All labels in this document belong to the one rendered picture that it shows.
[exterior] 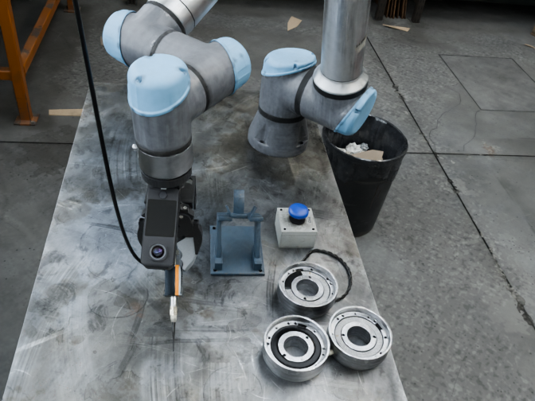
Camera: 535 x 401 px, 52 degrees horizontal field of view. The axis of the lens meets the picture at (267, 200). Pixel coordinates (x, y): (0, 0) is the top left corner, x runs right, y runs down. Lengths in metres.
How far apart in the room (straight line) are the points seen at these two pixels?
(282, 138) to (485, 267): 1.37
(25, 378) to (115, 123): 0.70
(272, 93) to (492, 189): 1.82
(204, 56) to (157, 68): 0.09
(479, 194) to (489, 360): 0.97
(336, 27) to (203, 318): 0.58
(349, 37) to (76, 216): 0.63
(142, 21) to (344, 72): 0.45
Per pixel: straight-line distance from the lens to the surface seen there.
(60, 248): 1.08
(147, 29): 0.82
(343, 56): 1.10
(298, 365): 0.88
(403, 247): 2.37
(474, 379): 2.05
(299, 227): 1.06
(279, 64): 1.22
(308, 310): 0.94
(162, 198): 0.78
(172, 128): 0.70
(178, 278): 0.90
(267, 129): 1.29
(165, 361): 0.90
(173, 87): 0.67
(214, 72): 0.74
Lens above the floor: 1.56
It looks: 40 degrees down
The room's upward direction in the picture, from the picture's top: 8 degrees clockwise
